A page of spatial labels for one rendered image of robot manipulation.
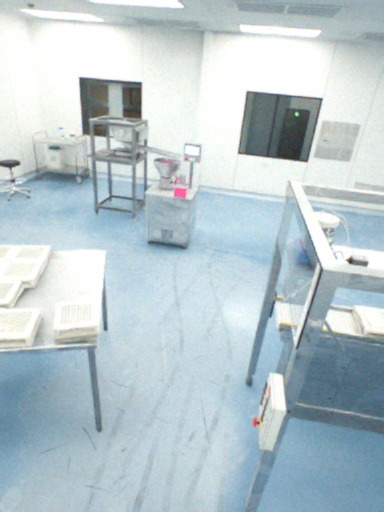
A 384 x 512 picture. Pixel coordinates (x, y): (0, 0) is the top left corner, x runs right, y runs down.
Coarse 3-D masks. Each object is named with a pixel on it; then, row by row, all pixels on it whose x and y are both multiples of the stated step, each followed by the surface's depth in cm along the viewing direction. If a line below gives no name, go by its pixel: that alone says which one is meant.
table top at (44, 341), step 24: (48, 264) 249; (72, 264) 252; (96, 264) 255; (24, 288) 221; (48, 288) 223; (72, 288) 225; (96, 288) 227; (48, 312) 202; (48, 336) 184; (96, 336) 187
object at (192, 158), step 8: (184, 144) 432; (192, 144) 431; (200, 144) 431; (184, 152) 437; (192, 152) 435; (200, 152) 435; (184, 160) 443; (192, 160) 441; (192, 168) 450; (192, 176) 458
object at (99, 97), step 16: (80, 80) 650; (96, 80) 645; (112, 80) 640; (80, 96) 665; (96, 96) 659; (112, 96) 654; (128, 96) 648; (96, 112) 674; (112, 112) 668; (128, 112) 663; (96, 128) 690
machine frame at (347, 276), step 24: (312, 192) 187; (336, 192) 185; (360, 192) 183; (312, 216) 142; (336, 264) 105; (360, 288) 103; (264, 312) 231; (312, 312) 110; (312, 336) 115; (288, 360) 129; (288, 384) 127; (288, 408) 134; (264, 456) 151; (264, 480) 160
